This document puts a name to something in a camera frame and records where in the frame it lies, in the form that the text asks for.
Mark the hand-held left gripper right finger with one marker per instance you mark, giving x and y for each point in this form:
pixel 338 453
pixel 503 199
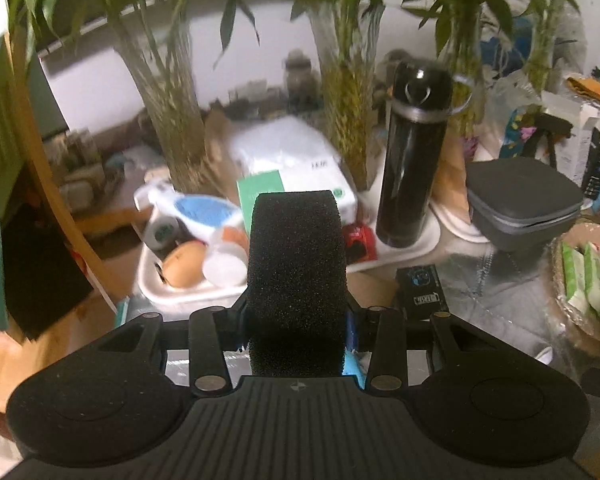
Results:
pixel 350 332

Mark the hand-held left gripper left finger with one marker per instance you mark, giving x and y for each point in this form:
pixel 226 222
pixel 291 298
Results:
pixel 210 340

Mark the small black printed box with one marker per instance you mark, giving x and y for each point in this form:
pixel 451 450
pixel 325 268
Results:
pixel 422 292

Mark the black foam sponge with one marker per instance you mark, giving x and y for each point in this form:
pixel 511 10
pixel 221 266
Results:
pixel 295 270

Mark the white tray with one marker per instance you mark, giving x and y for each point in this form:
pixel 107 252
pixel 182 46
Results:
pixel 180 302

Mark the white lidded jar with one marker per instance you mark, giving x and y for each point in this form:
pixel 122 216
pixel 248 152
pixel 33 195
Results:
pixel 225 265

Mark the brown egg-shaped pouch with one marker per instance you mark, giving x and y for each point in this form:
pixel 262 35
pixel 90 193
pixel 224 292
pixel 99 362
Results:
pixel 185 262

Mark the white blue spray bottle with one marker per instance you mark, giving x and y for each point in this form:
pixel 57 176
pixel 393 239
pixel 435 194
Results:
pixel 200 210

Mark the white dish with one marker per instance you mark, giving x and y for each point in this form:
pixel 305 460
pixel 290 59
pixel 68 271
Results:
pixel 455 225

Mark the silver foil mat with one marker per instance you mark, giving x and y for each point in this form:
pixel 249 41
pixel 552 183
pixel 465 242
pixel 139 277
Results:
pixel 505 300

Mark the low wooden table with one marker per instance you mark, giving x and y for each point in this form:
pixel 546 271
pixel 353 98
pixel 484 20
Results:
pixel 110 215

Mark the green white tissue box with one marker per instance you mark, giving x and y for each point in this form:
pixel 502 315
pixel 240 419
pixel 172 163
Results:
pixel 265 187

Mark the black thermos bottle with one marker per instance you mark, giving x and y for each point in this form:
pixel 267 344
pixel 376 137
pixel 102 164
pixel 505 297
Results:
pixel 410 175

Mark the wooden chair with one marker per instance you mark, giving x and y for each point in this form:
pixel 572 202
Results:
pixel 40 355

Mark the black cloth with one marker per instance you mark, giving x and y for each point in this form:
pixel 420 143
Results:
pixel 40 270

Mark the brown paper bag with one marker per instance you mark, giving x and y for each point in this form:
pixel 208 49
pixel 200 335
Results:
pixel 220 155
pixel 450 170

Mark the white plastic package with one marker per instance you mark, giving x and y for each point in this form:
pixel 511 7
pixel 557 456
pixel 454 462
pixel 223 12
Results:
pixel 280 145

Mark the bamboo plant in glass vase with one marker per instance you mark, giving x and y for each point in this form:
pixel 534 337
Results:
pixel 542 60
pixel 467 60
pixel 347 110
pixel 175 125

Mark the grey zip case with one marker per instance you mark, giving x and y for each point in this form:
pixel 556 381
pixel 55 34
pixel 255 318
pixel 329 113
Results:
pixel 520 195

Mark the green wipes packet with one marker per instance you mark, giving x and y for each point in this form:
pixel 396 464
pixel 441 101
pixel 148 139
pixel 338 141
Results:
pixel 596 285
pixel 572 280

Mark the wicker basket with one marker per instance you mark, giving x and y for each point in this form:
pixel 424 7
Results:
pixel 580 332

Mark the dark glass jar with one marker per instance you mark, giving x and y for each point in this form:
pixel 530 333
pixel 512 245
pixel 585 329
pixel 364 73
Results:
pixel 302 85

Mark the patterned teal bag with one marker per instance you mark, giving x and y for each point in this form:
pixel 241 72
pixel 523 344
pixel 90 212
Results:
pixel 512 132

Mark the black tripod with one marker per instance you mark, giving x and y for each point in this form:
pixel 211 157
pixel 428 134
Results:
pixel 547 127

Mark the dark monitor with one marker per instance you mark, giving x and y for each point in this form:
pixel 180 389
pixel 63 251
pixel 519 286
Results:
pixel 47 105

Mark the white carton box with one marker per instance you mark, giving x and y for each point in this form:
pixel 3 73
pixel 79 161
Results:
pixel 580 130

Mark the orange cloth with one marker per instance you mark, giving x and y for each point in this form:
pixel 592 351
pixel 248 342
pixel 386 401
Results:
pixel 597 92

